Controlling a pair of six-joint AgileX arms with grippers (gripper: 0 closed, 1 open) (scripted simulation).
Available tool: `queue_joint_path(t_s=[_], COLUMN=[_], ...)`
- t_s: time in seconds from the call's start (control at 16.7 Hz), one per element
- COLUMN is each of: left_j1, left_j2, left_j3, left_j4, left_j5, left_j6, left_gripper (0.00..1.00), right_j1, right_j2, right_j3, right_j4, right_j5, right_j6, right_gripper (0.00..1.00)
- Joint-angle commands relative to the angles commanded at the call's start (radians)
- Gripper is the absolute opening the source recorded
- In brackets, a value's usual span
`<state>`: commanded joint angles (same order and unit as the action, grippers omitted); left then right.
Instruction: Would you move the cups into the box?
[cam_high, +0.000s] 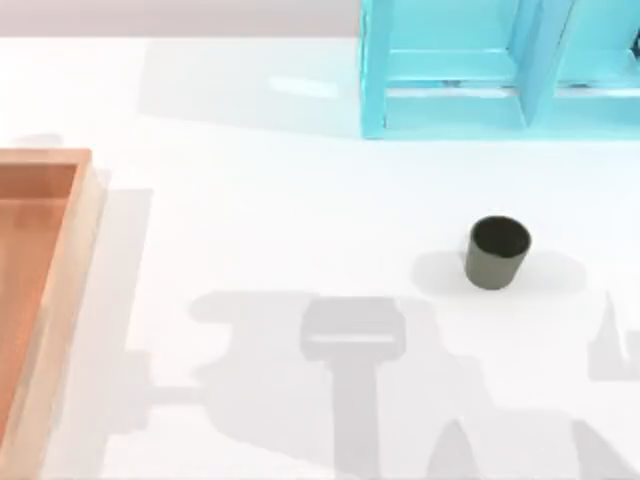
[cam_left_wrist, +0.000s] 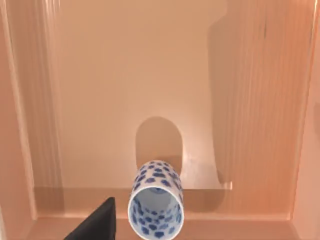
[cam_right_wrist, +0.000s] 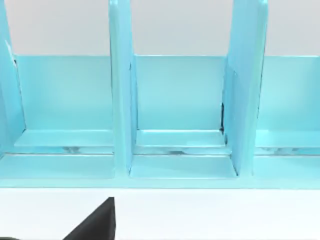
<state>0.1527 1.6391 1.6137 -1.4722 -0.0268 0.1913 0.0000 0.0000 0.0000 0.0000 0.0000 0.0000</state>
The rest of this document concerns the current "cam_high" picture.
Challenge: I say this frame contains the light blue rack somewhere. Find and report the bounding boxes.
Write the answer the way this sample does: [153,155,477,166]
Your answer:
[358,0,640,142]

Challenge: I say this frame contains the dark grey cup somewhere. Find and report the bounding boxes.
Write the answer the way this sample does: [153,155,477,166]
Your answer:
[464,215,533,291]

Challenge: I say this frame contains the shallow salmon-coloured box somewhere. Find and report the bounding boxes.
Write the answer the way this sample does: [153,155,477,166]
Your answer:
[0,147,108,480]

